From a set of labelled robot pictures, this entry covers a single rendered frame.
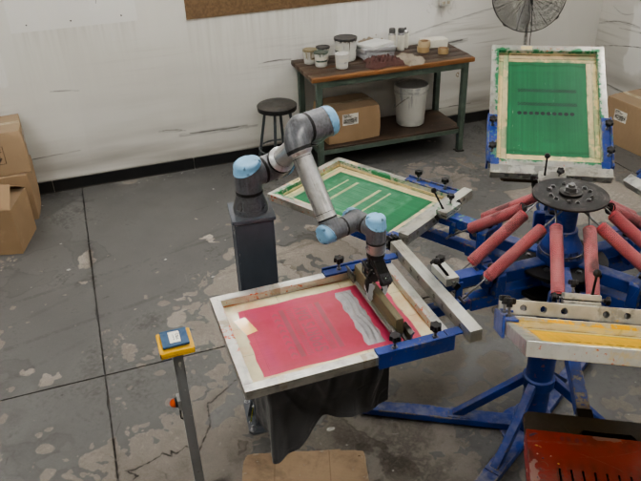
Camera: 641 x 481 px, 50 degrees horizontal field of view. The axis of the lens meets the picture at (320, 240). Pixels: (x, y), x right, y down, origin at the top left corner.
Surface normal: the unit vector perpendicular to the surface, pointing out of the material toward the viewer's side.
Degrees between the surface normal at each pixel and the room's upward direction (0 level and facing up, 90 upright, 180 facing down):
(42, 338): 0
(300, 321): 0
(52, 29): 90
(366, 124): 90
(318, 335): 0
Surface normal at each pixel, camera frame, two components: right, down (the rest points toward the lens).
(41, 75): 0.33, 0.47
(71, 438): -0.03, -0.86
